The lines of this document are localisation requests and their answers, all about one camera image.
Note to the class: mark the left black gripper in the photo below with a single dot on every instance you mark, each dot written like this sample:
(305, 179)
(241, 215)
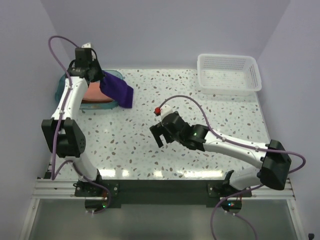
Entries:
(101, 74)

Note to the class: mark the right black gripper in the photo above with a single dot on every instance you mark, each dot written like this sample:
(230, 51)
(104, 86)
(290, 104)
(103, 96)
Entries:
(158, 130)

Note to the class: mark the pink towel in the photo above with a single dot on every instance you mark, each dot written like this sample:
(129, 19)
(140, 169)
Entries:
(94, 95)

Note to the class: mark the purple towel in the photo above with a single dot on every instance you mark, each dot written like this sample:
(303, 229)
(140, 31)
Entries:
(115, 87)

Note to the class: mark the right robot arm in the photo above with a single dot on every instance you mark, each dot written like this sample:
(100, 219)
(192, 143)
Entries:
(269, 162)

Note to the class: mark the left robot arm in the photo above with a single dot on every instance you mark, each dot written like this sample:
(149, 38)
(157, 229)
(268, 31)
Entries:
(64, 137)

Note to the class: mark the blue transparent plastic tray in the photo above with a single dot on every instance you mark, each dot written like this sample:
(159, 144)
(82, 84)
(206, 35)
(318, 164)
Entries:
(89, 105)

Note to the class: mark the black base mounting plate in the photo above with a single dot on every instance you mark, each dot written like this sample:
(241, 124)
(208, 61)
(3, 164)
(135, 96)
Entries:
(153, 192)

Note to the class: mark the white plastic basket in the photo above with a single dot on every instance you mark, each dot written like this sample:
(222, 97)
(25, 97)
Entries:
(223, 74)

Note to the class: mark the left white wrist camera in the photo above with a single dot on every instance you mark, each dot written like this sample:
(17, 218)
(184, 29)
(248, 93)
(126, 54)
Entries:
(87, 45)

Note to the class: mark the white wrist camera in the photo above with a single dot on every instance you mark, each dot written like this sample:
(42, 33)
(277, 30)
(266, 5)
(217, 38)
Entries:
(163, 111)
(87, 45)

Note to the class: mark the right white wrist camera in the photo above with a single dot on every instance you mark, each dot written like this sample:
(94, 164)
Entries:
(163, 111)

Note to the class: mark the aluminium frame rail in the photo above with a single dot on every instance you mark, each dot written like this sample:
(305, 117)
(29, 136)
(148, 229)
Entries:
(64, 189)

